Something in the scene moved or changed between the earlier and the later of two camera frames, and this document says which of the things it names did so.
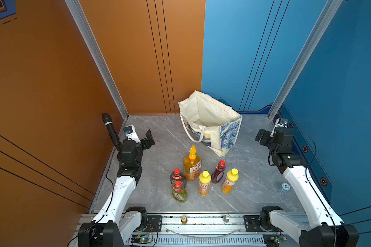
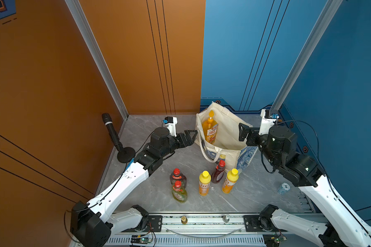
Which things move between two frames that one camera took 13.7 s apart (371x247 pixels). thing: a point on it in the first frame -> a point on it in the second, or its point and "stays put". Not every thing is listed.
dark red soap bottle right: x=218 y=173 stays put
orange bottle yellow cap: x=232 y=177 stays put
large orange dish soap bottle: x=192 y=165 -> x=209 y=128
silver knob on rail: x=225 y=218 stays put
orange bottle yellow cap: x=204 y=181 stays put
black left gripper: x=146 y=145 -> x=187 y=142
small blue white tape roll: x=284 y=188 stays put
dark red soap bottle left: x=176 y=175 stays put
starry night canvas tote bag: x=206 y=120 -> x=226 y=147
